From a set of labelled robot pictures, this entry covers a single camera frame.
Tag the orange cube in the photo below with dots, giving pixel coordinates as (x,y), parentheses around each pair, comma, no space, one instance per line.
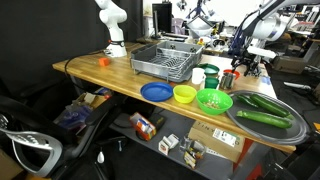
(104,61)

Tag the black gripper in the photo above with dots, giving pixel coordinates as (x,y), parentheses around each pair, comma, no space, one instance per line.
(248,58)

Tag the yellow plastic bowl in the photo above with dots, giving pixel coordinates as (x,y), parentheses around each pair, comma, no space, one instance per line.
(184,94)

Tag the orange white carton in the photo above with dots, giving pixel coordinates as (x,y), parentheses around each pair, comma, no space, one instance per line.
(142,126)

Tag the black computer monitor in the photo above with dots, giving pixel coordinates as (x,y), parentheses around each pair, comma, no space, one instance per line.
(162,16)

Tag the large green cucumber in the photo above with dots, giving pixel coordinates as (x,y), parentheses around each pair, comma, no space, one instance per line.
(270,105)
(263,119)

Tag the grey round tray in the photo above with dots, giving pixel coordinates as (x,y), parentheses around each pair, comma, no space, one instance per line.
(266,133)

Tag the small green cucumber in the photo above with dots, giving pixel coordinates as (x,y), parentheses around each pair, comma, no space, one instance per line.
(246,101)

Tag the labelled cardboard box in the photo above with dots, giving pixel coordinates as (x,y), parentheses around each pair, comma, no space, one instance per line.
(216,141)

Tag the stainless steel cup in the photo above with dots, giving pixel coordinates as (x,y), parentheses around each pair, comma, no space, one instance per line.
(227,81)

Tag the dark green plastic plate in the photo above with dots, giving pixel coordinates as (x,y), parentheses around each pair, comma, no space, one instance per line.
(211,70)

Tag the small white box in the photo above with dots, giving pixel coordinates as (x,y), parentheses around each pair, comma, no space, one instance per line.
(168,144)

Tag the white cup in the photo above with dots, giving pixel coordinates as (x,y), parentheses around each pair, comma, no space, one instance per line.
(198,76)

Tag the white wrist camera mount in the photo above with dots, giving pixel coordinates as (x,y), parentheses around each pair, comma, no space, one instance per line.
(263,53)

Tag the dark green plastic cup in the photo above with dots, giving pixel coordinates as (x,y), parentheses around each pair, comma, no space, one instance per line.
(211,83)

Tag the aluminium extrusion bracket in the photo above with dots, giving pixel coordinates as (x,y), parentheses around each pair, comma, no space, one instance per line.
(256,70)

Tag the grey dish rack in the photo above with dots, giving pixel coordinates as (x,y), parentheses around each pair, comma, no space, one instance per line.
(156,63)

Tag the black grey office chair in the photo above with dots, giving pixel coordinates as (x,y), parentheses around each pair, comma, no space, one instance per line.
(36,133)

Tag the pale green beans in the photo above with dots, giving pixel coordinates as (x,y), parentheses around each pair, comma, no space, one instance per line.
(211,105)

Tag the blue tape label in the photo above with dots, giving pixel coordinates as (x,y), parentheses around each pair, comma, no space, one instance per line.
(266,80)

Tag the white lamp shade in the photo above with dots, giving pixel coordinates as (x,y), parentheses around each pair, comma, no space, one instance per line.
(200,26)

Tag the grey lower table shelf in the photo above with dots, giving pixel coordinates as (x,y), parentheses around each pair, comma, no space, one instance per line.
(173,125)

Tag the bright green plastic bowl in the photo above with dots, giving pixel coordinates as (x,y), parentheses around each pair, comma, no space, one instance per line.
(215,98)

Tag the yellow rubber duck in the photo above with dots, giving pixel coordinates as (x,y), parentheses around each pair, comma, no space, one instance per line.
(200,42)

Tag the blue bowl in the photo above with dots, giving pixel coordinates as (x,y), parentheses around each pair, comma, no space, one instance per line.
(156,92)

